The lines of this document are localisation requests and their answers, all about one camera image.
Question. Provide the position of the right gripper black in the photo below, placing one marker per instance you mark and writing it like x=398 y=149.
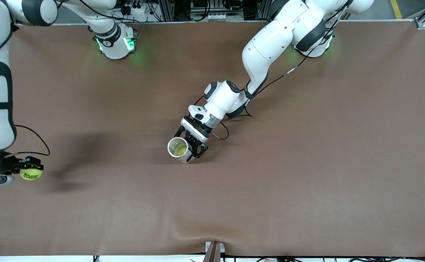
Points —
x=7 y=166

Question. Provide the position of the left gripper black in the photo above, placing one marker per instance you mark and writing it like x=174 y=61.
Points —
x=198 y=128

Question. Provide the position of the yellow tennis ball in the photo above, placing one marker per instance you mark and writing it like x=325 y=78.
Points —
x=31 y=174
x=179 y=147

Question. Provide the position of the blue white tennis ball can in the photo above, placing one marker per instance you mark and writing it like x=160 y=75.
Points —
x=185 y=158

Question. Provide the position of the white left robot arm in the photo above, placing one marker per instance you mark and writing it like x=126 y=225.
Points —
x=267 y=47

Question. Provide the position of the brown table mat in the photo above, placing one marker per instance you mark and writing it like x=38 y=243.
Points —
x=307 y=163

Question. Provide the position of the white terminal strip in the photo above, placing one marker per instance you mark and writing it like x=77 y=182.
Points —
x=218 y=17

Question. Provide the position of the white power strip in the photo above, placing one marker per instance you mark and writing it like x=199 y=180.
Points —
x=139 y=10

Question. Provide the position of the metal table bracket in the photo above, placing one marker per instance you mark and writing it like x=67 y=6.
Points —
x=214 y=253

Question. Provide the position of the aluminium frame post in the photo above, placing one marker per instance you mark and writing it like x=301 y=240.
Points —
x=169 y=9
x=262 y=9

